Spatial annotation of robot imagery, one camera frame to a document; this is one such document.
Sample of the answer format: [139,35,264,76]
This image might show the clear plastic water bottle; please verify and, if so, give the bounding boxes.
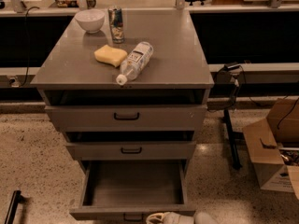
[116,42,153,86]

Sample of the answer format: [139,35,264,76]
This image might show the grey drawer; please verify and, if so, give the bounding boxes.
[66,141,195,161]
[70,160,194,222]
[46,105,206,132]

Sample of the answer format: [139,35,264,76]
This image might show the white bowl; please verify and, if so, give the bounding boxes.
[75,9,105,33]

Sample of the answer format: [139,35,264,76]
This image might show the black stand with clamp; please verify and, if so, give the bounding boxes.
[212,62,243,170]

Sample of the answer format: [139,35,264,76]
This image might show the grey middle drawer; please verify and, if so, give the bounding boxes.
[66,141,195,161]

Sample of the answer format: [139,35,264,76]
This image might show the open cardboard box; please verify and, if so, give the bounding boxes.
[243,99,299,199]

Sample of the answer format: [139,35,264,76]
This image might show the grey drawer cabinet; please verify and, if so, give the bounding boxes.
[30,8,215,173]

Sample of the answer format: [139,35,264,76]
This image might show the black cable on left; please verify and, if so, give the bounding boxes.
[19,6,41,88]

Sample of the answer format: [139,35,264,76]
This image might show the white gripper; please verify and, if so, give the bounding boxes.
[146,212,194,224]

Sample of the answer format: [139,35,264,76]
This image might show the grey bottom drawer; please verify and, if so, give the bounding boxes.
[70,160,194,222]

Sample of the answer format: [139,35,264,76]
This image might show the grey top drawer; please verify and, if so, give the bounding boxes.
[46,105,206,132]

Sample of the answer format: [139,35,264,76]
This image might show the yellow sponge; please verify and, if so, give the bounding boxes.
[94,45,127,67]

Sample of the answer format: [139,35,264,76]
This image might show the tall metal can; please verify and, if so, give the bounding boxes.
[108,7,124,44]

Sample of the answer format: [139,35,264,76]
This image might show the black bar on floor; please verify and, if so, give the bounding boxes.
[4,190,23,224]

